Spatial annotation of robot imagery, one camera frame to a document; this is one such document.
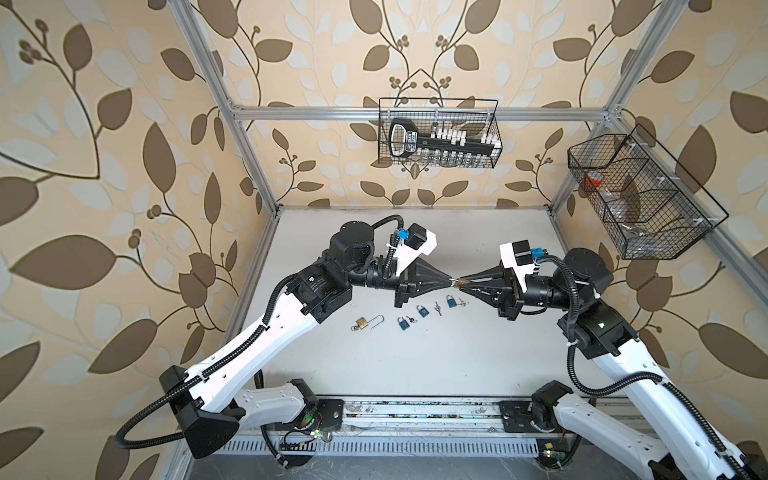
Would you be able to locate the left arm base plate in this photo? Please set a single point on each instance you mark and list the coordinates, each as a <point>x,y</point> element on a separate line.
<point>325,415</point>

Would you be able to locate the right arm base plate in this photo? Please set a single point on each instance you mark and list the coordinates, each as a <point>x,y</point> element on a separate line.
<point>521,416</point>

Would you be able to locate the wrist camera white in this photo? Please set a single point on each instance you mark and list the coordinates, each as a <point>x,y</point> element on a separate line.
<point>521,258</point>
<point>414,241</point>

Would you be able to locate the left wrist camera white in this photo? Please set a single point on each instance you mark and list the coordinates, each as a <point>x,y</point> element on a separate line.
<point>414,241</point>

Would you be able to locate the long-shackle brass padlock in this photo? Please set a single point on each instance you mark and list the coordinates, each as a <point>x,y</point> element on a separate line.
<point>362,323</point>

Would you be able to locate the black tool with white bits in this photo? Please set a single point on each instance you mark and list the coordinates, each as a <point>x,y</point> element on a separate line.
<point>405,139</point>

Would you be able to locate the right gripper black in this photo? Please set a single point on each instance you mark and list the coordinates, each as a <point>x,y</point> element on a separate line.
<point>507,299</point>

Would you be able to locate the back wire basket black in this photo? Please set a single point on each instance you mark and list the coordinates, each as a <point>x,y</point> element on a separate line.
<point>475,116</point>

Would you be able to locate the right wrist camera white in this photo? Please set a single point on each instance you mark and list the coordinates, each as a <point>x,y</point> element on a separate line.
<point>521,258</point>

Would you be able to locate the side wire basket black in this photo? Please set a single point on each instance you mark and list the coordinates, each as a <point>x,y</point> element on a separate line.
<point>652,206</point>

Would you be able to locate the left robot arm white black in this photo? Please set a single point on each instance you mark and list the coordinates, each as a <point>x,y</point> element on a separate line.
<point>206,404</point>

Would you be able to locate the red capped clear bottle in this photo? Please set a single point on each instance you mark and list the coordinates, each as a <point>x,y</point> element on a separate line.
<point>593,180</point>

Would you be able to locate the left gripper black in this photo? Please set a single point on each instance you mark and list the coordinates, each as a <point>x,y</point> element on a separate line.
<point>408,282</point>

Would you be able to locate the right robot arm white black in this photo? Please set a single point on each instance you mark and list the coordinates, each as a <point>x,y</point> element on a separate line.
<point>618,398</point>

